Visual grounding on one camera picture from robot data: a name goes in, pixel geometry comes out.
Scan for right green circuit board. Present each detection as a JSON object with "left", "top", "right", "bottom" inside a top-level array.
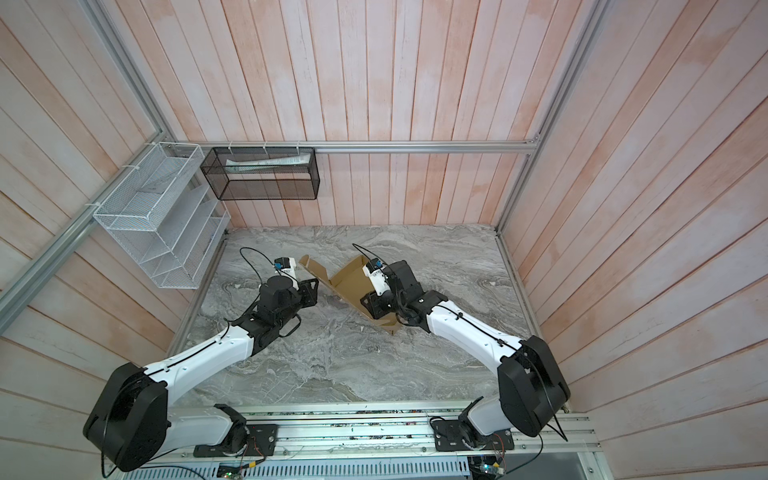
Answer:
[{"left": 468, "top": 457, "right": 505, "bottom": 480}]

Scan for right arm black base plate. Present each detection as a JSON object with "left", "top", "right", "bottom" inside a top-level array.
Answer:
[{"left": 428, "top": 416, "right": 515, "bottom": 453}]

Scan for brown cardboard box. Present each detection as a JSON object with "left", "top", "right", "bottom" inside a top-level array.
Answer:
[{"left": 298, "top": 255, "right": 401, "bottom": 335}]

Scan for white slotted cable duct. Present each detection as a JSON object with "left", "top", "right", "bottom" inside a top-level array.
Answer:
[{"left": 119, "top": 456, "right": 471, "bottom": 479}]

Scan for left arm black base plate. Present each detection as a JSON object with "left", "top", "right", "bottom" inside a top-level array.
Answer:
[{"left": 193, "top": 423, "right": 279, "bottom": 458}]

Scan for green circuit board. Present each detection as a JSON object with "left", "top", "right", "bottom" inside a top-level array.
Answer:
[
  {"left": 468, "top": 457, "right": 505, "bottom": 480},
  {"left": 216, "top": 464, "right": 246, "bottom": 480}
]

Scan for white wire mesh shelf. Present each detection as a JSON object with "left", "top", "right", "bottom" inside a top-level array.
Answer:
[{"left": 94, "top": 142, "right": 230, "bottom": 290}]

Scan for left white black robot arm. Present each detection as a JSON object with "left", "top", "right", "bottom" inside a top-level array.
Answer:
[{"left": 83, "top": 275, "right": 318, "bottom": 472}]

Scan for aluminium mounting rail frame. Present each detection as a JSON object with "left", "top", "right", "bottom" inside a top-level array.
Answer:
[{"left": 101, "top": 398, "right": 601, "bottom": 466}]

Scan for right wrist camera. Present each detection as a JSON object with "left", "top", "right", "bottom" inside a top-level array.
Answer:
[{"left": 363, "top": 257, "right": 390, "bottom": 297}]

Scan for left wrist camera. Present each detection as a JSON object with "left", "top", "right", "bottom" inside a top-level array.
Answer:
[{"left": 273, "top": 257, "right": 298, "bottom": 283}]

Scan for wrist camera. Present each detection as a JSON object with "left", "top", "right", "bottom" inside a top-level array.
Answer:
[
  {"left": 273, "top": 257, "right": 298, "bottom": 283},
  {"left": 363, "top": 257, "right": 390, "bottom": 297}
]

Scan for black wire mesh basket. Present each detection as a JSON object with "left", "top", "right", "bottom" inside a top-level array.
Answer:
[{"left": 201, "top": 146, "right": 321, "bottom": 201}]

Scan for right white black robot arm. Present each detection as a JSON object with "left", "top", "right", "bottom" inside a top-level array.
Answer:
[{"left": 360, "top": 258, "right": 571, "bottom": 446}]

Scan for left green circuit board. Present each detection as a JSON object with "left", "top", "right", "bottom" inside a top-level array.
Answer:
[{"left": 216, "top": 464, "right": 246, "bottom": 480}]

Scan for white paper in black basket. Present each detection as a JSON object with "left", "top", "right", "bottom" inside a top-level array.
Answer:
[{"left": 224, "top": 154, "right": 312, "bottom": 174}]

